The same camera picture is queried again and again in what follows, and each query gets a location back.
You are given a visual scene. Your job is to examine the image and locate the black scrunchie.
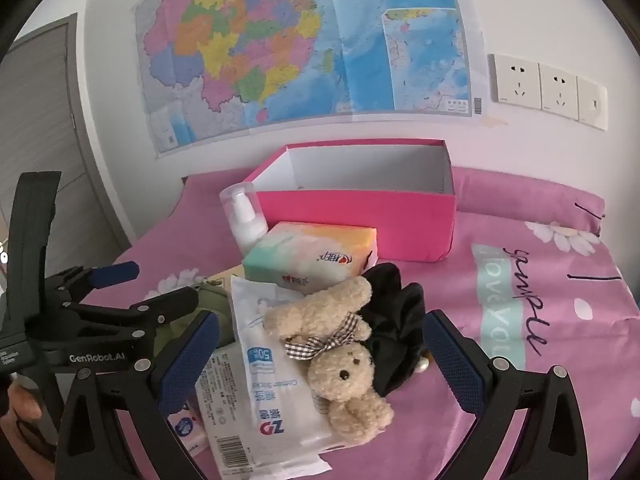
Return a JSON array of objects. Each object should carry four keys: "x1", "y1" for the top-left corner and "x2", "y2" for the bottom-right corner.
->
[{"x1": 360, "y1": 262, "x2": 431, "y2": 396}]

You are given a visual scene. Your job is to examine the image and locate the beige teddy bear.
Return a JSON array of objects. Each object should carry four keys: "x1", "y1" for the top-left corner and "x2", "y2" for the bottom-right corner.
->
[{"x1": 262, "y1": 275, "x2": 396, "y2": 446}]

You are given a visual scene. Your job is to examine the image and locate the white wall socket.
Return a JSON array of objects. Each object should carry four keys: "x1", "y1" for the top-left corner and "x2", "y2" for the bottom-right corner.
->
[
  {"x1": 494, "y1": 53, "x2": 542, "y2": 110},
  {"x1": 540, "y1": 63, "x2": 580, "y2": 121}
]

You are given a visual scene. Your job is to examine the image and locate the white wall switch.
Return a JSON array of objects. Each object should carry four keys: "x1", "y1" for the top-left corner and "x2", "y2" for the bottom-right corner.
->
[{"x1": 577, "y1": 76, "x2": 608, "y2": 131}]

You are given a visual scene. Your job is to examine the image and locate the white pump bottle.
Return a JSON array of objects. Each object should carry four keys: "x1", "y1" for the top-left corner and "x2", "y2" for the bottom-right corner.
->
[{"x1": 220, "y1": 183, "x2": 269, "y2": 256}]

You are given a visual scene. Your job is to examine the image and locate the olive green pouch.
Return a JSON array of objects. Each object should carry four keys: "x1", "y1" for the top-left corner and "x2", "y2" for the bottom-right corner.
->
[{"x1": 152, "y1": 282, "x2": 236, "y2": 361}]

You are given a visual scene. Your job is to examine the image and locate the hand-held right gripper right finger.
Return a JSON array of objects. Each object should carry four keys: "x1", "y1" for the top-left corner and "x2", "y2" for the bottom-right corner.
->
[{"x1": 422, "y1": 309, "x2": 593, "y2": 480}]

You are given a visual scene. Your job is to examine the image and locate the pink cardboard box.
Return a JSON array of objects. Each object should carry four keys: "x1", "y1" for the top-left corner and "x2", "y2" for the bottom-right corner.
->
[{"x1": 242, "y1": 141, "x2": 457, "y2": 263}]

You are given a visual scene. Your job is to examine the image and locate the person's left hand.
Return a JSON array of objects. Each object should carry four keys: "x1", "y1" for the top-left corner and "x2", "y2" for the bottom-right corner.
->
[{"x1": 7, "y1": 388, "x2": 44, "y2": 419}]

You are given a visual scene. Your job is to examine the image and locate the pastel tissue box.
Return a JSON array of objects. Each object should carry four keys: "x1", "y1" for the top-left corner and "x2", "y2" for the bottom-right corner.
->
[{"x1": 241, "y1": 221, "x2": 378, "y2": 291}]

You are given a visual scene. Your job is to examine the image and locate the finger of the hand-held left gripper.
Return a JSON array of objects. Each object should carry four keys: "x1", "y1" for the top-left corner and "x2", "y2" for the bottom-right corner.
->
[
  {"x1": 65, "y1": 286, "x2": 201, "y2": 346},
  {"x1": 47, "y1": 261, "x2": 141, "y2": 306}
]

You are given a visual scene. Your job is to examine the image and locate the beige pocket tissue pack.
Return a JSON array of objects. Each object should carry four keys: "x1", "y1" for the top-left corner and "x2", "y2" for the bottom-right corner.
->
[{"x1": 207, "y1": 265, "x2": 246, "y2": 291}]

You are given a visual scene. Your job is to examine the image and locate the floral pocket tissue pack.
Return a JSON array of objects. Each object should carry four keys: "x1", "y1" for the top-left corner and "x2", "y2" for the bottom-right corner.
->
[{"x1": 165, "y1": 400, "x2": 211, "y2": 458}]

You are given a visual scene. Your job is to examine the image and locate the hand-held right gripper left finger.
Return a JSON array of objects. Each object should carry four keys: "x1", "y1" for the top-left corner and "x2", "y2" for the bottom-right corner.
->
[{"x1": 54, "y1": 310, "x2": 221, "y2": 480}]

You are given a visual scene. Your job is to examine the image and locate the cotton swab pack blue label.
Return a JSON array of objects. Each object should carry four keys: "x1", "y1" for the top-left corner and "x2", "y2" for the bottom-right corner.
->
[{"x1": 230, "y1": 276, "x2": 336, "y2": 448}]

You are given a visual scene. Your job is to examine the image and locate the colourful wall map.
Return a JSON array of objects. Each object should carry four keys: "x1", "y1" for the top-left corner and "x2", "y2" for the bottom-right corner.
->
[{"x1": 134, "y1": 0, "x2": 473, "y2": 158}]

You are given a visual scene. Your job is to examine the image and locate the white printed packet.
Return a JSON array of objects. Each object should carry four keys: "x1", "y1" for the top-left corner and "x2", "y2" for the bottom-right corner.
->
[{"x1": 195, "y1": 342, "x2": 333, "y2": 480}]

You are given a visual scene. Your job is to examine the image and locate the grey door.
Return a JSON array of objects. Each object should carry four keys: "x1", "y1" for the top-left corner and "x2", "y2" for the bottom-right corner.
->
[{"x1": 0, "y1": 14, "x2": 133, "y2": 261}]

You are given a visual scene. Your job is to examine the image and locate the pink flowered bedsheet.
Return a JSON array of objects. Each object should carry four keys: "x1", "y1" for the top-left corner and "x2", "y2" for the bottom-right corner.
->
[{"x1": 80, "y1": 170, "x2": 640, "y2": 480}]

